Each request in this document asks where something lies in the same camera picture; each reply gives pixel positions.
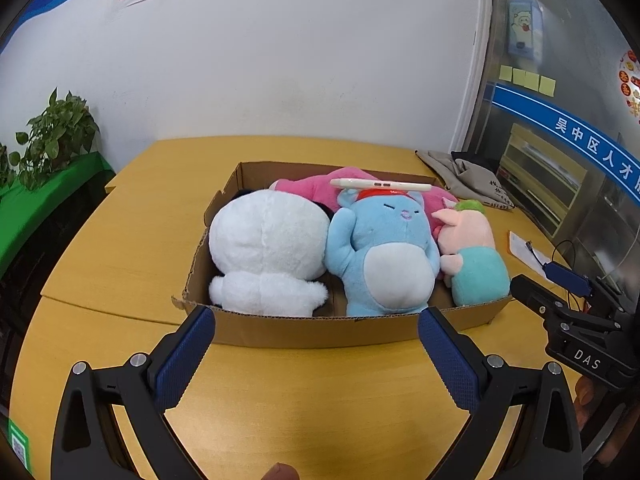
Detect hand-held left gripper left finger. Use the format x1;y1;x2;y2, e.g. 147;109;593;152
50;306;217;480

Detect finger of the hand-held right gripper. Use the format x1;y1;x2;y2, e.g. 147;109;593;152
544;261;624;320
510;274;568;323

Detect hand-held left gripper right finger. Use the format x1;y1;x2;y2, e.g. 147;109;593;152
417;307;586;480

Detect pink and teal pig plush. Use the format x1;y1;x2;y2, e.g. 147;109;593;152
431;199;511;307

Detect brown cardboard box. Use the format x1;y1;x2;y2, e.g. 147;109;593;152
171;161;513;350

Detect white panda plush toy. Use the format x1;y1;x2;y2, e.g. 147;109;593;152
207;189;331;317

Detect white and pink stick toy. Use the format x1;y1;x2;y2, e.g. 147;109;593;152
329;177;432;194

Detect pink plush toy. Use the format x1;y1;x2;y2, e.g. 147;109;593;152
270;166;458;221

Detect person's right hand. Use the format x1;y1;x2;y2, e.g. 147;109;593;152
574;377;595;432

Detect person's left hand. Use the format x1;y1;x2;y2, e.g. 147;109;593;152
262;462;301;480

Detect metal shelf rack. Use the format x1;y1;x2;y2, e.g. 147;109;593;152
500;124;592;242

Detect grey cloth bag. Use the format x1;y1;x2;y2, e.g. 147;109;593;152
416;150;516;212

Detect glass partition blue band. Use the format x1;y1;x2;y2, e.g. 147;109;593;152
465;0;640;311

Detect green sticker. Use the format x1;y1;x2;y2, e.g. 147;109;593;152
7;420;34;472

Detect red round window decoration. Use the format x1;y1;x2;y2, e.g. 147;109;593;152
617;47;640;122

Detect green table cloth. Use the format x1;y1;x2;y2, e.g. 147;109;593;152
0;152;117;281

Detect cartoon poster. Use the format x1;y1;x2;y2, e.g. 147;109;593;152
507;0;544;59

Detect large green potted plant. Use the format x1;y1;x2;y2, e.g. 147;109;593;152
12;87;101;191

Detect black cable with adapters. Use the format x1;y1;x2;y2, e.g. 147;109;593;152
525;239;585;281

